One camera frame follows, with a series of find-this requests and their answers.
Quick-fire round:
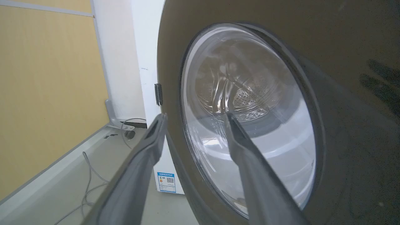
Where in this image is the dark round washing machine door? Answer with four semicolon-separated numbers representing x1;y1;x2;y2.
154;0;400;225

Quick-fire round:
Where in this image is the grey floor cable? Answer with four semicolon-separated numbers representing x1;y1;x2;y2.
52;152;110;225

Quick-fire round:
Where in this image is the grey metal caster bracket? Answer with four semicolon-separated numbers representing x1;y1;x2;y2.
105;99;136;140

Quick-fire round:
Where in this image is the thin grey looped cable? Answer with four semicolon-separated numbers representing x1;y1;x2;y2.
121;118;147;150

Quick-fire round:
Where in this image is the white washing machine body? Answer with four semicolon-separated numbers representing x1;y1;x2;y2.
131;0;185;195

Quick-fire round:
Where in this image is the blue energy label sticker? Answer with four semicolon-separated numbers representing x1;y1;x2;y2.
157;171;177;193

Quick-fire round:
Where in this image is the white partition panel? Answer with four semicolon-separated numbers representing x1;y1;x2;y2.
90;0;147;123

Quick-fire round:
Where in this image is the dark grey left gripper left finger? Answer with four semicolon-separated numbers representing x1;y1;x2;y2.
82;113;168;225

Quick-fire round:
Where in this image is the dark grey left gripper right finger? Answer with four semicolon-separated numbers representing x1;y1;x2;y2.
224;112;310;225

